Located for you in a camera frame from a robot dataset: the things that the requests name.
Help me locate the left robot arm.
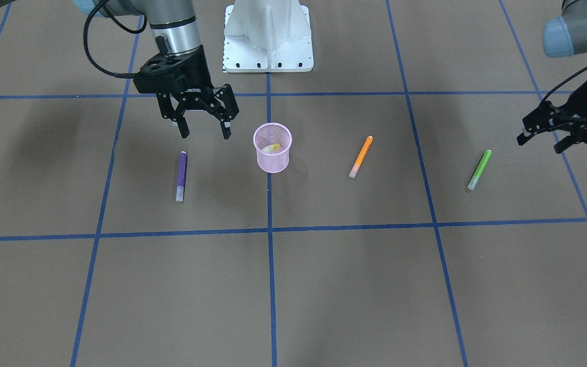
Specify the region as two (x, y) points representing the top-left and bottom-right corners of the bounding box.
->
(516, 1), (587, 154)

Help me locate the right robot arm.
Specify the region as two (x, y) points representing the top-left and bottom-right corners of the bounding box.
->
(74, 1), (238, 140)

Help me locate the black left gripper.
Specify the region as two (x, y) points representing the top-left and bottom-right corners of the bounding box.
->
(516, 81), (587, 154)

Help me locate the green highlighter pen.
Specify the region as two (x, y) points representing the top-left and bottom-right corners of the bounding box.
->
(467, 149), (492, 191)

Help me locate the orange highlighter pen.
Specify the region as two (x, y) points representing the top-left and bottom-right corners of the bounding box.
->
(349, 136), (373, 179)

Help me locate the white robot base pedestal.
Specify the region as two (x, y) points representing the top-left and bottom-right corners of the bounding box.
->
(222, 1), (314, 73)

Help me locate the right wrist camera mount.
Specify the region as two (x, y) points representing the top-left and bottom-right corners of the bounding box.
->
(132, 54), (199, 94)

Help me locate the pink mesh pen holder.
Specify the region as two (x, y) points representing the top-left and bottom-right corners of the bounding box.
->
(252, 122), (292, 174)

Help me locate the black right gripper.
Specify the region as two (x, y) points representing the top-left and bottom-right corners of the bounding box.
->
(156, 45), (239, 140)

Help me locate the purple highlighter pen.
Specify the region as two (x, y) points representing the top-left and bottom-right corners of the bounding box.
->
(175, 151), (188, 202)

